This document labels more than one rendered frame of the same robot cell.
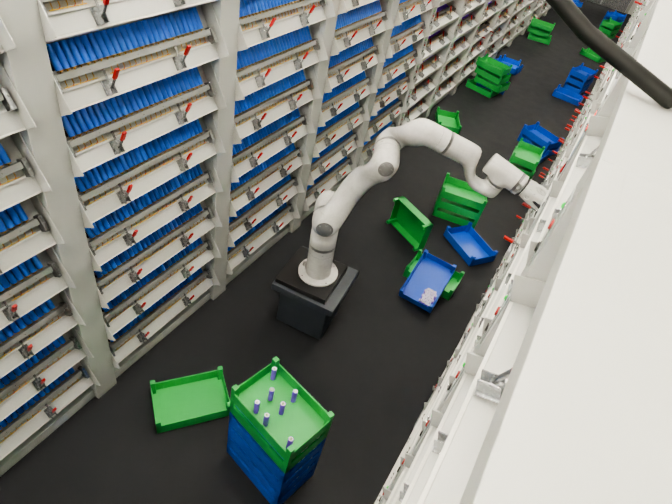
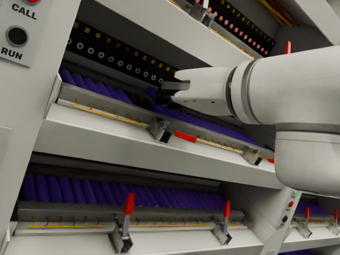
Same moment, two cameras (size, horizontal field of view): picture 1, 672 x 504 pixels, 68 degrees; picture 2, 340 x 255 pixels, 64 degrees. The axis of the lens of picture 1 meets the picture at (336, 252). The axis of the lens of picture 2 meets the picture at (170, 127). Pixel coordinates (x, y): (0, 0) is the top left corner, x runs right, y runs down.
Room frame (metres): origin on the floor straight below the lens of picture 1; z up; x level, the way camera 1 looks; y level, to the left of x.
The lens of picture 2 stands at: (2.05, -0.52, 0.98)
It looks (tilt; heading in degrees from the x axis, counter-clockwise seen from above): 4 degrees down; 209
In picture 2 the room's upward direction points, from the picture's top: 20 degrees clockwise
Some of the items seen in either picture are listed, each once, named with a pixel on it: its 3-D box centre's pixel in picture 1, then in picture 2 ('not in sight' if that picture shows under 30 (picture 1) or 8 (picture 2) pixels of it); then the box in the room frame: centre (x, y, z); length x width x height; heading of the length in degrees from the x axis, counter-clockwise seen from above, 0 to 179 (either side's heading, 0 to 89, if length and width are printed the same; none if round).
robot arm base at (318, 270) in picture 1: (320, 258); not in sight; (1.69, 0.06, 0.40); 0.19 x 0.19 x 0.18
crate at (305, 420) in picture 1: (281, 406); not in sight; (0.89, 0.05, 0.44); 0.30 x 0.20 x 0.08; 55
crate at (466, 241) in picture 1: (470, 243); not in sight; (2.56, -0.82, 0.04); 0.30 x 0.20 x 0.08; 34
